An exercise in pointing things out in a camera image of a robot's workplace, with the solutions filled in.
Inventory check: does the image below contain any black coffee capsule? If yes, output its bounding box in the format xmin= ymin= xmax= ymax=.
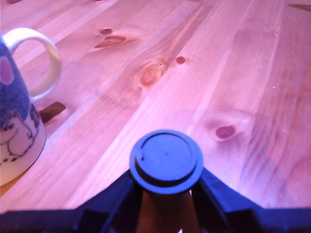
xmin=129 ymin=130 xmax=204 ymax=212

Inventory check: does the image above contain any white mug with cartoon print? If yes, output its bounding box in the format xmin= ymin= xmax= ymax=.
xmin=0 ymin=27 xmax=62 ymax=187

